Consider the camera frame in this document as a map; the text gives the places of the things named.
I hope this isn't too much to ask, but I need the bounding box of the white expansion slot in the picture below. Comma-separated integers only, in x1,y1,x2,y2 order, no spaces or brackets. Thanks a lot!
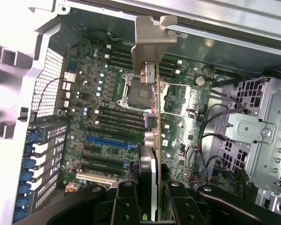
75,172,118,186

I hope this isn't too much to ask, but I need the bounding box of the blue expansion slot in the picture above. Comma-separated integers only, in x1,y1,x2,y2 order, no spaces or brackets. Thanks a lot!
86,136,130,150

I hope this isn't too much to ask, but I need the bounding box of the green motherboard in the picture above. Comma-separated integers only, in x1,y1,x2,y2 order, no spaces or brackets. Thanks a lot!
58,35,216,188

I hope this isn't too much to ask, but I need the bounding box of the open metal socket cover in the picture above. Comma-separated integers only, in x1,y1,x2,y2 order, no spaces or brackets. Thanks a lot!
160,83,192,117

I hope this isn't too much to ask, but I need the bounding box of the CPU socket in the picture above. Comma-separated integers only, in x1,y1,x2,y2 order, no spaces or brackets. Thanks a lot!
117,72,160,111

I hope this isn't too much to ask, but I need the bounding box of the silver disk bay cage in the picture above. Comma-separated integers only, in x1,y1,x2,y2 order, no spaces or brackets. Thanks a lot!
224,77,281,188

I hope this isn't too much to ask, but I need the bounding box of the black open PC case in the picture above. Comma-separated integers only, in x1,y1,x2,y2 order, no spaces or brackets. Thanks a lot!
0,0,281,225

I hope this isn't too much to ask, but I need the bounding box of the black intrusion switch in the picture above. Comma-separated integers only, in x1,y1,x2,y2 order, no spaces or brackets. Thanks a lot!
17,106,30,121

